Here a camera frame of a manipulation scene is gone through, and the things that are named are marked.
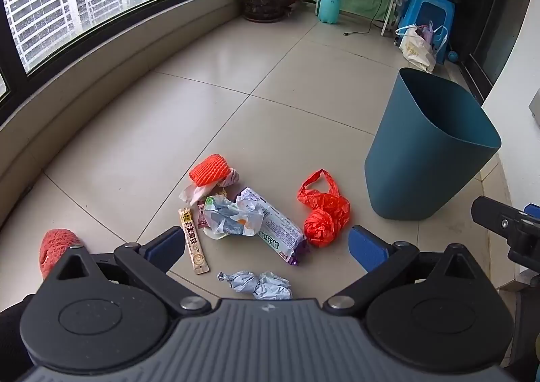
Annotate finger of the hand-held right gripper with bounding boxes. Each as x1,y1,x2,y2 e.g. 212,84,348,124
471,195,526,236

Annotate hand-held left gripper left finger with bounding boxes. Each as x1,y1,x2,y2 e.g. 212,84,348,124
42,227,212,316

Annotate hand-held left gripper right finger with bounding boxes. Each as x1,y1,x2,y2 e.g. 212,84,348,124
323,225,496,317

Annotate beige stick packet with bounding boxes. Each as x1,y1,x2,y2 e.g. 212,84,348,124
178,207,210,276

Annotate orange plastic bag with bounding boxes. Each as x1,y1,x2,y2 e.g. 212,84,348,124
296,169,352,248

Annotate white snack wrapper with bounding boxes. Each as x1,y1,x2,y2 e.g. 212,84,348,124
179,168,240,206

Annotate clear plastic wrapper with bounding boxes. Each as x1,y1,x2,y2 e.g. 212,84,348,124
203,193,265,240

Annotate orange foam fruit net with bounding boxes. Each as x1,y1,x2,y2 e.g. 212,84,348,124
188,153,231,187

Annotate white green snack packet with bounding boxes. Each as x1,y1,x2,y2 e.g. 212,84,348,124
236,187,310,267

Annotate teal plastic waste bin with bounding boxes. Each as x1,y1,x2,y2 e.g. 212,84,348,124
364,67,502,221

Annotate blue-grey paper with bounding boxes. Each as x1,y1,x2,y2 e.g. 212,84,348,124
217,270,293,301

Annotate red foam fruit net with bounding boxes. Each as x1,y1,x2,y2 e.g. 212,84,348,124
39,229,82,280

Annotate person's dark clothing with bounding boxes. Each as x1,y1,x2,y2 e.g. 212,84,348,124
0,293,36,382

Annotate white shopping bag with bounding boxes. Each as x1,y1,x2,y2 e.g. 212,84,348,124
395,24,438,73

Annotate dark glass door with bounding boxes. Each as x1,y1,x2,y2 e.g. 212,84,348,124
458,0,540,101

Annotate blue plastic stool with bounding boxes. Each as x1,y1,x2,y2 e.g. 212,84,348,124
398,0,457,65

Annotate brown patterned plant pot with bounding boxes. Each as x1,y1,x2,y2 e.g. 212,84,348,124
239,0,292,24

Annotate white wall socket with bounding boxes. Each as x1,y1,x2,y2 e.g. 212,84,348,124
529,88,540,126

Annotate black power cable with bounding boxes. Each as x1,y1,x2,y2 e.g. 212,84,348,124
344,0,396,37

